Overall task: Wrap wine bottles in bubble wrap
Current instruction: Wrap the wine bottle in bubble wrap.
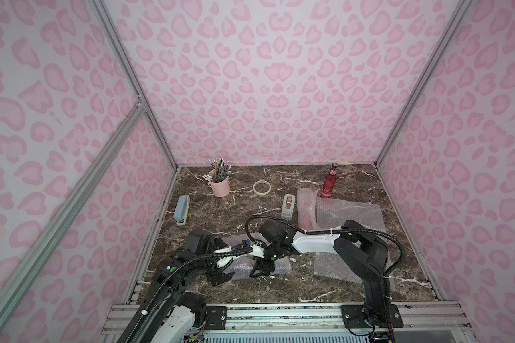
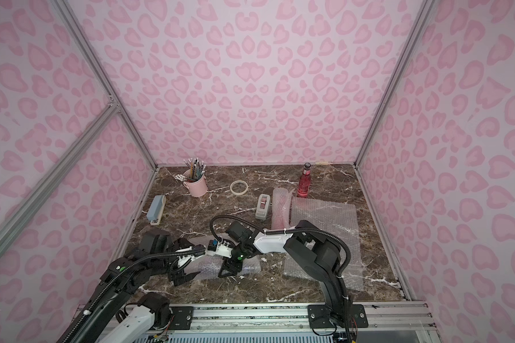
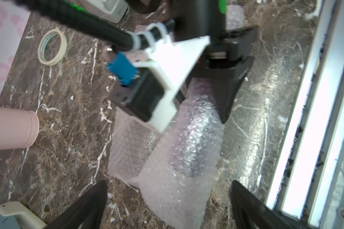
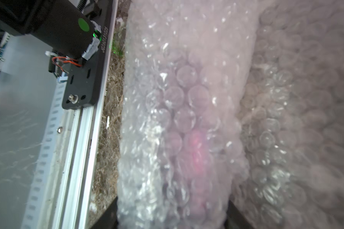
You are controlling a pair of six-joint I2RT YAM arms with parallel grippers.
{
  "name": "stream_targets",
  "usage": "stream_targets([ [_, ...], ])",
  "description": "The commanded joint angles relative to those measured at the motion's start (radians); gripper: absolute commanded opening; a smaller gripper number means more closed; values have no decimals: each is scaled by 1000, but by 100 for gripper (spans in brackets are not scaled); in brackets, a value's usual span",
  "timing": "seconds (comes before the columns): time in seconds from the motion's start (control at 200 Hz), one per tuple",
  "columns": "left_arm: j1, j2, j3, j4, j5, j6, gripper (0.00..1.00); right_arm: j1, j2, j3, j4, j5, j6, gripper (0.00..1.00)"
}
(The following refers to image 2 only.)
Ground tape roll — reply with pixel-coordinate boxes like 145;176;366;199
230;180;249;197

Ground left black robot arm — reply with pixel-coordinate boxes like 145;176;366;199
58;228;206;342

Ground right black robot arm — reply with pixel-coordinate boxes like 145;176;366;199
208;215;358;342

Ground pink pencil cup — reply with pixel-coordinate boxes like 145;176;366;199
183;170;208;197

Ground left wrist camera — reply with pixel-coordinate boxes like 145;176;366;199
184;245;207;261

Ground red bottle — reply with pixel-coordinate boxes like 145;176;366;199
297;162;312;198

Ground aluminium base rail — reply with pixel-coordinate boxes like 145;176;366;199
62;302;441;343

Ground grey stapler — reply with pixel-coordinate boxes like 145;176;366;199
147;195;165;226

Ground bubble wrap sheet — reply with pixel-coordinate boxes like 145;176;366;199
184;234;262;282
282;196;365;292
271;188;293;230

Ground white tape dispenser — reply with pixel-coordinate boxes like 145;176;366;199
255;194;271;221

